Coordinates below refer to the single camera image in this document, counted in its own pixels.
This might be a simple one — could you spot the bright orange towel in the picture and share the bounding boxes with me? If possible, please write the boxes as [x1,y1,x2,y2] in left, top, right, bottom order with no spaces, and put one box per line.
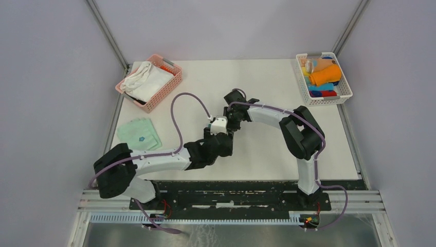
[308,64,342,86]

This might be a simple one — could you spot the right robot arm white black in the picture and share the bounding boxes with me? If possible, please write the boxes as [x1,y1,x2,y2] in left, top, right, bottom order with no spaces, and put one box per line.
[224,90,325,210]

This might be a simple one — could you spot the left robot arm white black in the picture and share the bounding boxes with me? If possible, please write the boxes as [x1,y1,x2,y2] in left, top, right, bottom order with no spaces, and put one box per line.
[92,133,233,209]

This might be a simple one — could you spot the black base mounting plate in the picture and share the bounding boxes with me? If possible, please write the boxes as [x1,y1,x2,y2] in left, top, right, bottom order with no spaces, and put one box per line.
[141,181,332,220]

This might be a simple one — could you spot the mint green folded towel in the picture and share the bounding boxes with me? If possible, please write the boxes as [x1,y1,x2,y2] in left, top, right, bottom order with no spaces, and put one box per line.
[116,118,162,151]

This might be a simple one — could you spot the pink plastic basket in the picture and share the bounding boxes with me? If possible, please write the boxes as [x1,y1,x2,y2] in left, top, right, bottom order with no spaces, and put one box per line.
[116,54,183,113]

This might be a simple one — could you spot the yellow rolled towel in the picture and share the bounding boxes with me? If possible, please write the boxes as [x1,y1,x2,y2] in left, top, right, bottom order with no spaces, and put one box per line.
[300,66,310,77]

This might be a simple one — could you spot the red blue rolled towel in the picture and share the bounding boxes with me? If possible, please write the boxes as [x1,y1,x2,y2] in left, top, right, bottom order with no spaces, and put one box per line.
[309,90,338,98]

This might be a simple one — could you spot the red item in basket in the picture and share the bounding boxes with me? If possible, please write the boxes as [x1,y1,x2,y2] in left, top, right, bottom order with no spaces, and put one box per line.
[159,66,174,74]

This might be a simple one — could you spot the white cloth in basket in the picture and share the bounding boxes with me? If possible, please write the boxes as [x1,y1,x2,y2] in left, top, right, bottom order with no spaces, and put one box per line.
[120,61,174,102]

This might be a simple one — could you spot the light blue rolled towel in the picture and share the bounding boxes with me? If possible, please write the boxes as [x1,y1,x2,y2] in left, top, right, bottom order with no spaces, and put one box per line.
[307,83,335,91]

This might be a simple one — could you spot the white plastic basket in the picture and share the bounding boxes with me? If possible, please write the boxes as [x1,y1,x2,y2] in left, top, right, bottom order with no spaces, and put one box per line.
[294,52,353,106]

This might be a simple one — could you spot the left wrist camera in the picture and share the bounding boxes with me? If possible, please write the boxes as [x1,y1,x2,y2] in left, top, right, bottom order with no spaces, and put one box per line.
[208,116,228,135]

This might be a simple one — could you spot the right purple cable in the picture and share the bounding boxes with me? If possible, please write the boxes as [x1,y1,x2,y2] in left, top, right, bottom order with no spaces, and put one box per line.
[227,88,349,232]

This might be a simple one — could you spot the white slotted cable duct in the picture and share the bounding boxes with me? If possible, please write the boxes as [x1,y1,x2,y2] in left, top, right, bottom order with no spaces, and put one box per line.
[89,212,303,226]

